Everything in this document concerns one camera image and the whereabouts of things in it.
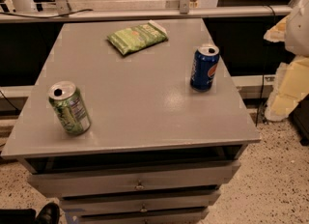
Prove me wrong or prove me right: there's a green soda can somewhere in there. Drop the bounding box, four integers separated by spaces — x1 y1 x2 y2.
48 81 91 135

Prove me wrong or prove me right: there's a grey drawer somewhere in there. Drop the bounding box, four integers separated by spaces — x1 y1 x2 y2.
61 188 220 216
28 160 240 198
79 208 209 224

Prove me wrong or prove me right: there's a green jalapeno chip bag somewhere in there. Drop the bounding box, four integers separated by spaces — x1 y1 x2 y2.
107 20 168 56

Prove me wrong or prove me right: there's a black hanging cable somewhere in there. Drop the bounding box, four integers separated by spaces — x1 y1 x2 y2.
255 5 277 127

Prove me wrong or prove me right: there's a grey drawer cabinet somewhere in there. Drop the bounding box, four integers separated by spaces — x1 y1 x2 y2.
0 18 262 224

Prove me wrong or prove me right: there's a black shoe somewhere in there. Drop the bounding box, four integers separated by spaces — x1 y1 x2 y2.
35 203 60 224

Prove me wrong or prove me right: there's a bottom grey drawer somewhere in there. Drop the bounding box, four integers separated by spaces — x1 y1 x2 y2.
79 208 209 224

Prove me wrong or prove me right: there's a grey metal rail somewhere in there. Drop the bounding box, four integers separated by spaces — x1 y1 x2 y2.
0 5 292 23

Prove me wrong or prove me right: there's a black cable on rail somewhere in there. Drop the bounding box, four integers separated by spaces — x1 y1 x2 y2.
0 8 95 19

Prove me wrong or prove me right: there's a top grey drawer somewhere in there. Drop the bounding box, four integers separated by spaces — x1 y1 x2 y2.
28 160 240 198

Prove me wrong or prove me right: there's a blue pepsi can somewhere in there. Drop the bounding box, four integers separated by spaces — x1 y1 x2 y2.
190 43 219 92

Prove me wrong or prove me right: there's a middle grey drawer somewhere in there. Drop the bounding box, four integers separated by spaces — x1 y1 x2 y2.
61 188 220 216

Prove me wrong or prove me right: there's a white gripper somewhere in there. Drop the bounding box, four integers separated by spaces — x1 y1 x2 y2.
264 0 309 122

